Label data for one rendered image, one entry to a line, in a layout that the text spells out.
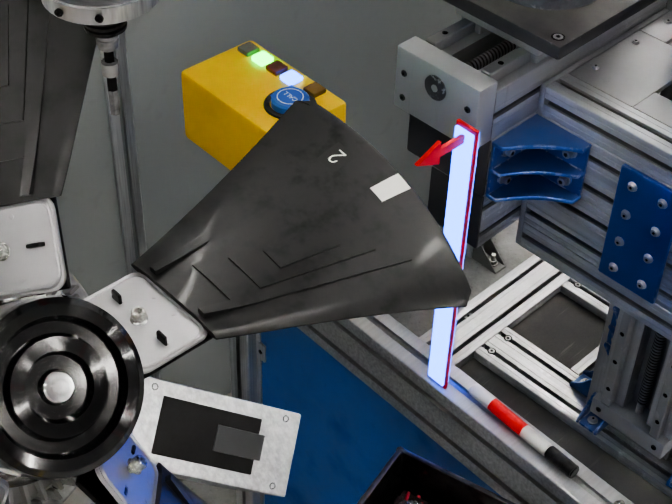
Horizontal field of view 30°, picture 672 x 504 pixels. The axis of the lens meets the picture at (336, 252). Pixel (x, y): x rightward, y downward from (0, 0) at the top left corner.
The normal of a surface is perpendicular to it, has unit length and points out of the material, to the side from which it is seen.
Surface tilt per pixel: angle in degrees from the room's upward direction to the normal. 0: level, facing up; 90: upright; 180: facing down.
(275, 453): 50
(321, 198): 13
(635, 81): 0
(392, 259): 21
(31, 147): 44
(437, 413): 90
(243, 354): 90
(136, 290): 0
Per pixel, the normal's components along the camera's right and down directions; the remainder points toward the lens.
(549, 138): 0.03, -0.74
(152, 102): 0.67, 0.51
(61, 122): -0.08, -0.04
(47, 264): -0.29, 0.05
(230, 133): -0.74, 0.43
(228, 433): 0.53, -0.08
